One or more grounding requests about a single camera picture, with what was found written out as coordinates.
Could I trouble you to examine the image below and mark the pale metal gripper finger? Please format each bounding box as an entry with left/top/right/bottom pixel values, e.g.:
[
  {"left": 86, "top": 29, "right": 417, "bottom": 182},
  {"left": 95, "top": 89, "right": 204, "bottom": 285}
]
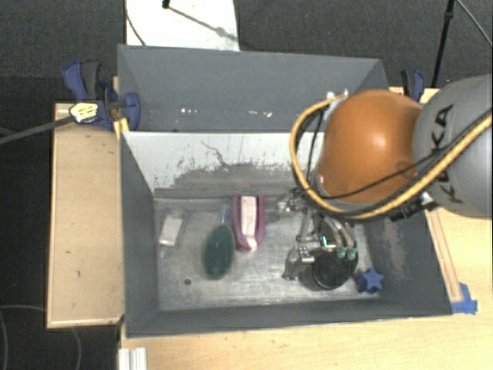
[
  {"left": 297, "top": 256, "right": 317, "bottom": 285},
  {"left": 283, "top": 246, "right": 310, "bottom": 281}
]

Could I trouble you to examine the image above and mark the black round cup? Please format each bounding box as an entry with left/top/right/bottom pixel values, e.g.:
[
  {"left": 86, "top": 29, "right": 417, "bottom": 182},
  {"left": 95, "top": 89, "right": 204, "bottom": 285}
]
[{"left": 307, "top": 250, "right": 360, "bottom": 291}]

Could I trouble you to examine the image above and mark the blue star-shaped toy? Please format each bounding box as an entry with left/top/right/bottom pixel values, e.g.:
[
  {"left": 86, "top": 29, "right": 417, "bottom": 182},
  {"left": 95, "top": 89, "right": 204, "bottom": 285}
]
[{"left": 354, "top": 267, "right": 385, "bottom": 294}]

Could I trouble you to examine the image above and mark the dark green oval brush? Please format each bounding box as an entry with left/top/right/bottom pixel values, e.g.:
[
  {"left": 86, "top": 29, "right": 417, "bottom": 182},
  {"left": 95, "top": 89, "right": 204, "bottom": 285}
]
[{"left": 201, "top": 202, "right": 236, "bottom": 281}]

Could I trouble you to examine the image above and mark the clear glass jar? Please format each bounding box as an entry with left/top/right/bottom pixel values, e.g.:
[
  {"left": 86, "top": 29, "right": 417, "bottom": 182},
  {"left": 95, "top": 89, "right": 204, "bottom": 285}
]
[{"left": 158, "top": 209, "right": 188, "bottom": 248}]

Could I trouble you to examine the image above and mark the grey metal bin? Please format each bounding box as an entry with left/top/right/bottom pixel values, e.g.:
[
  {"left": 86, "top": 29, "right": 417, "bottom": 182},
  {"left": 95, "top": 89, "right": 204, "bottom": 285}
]
[{"left": 116, "top": 43, "right": 454, "bottom": 339}]

